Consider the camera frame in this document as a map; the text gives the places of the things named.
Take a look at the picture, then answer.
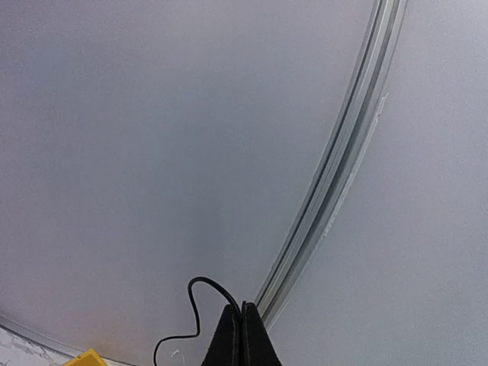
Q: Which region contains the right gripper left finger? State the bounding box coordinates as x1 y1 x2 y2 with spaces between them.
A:
201 305 241 366

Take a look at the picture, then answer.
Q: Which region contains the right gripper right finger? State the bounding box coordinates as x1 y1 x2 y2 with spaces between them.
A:
241 302 282 366

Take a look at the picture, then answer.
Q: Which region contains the yellow bin left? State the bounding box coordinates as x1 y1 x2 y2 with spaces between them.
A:
63 348 108 366

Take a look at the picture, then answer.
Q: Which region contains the right frame post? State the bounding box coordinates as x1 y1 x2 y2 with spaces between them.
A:
256 1 406 328

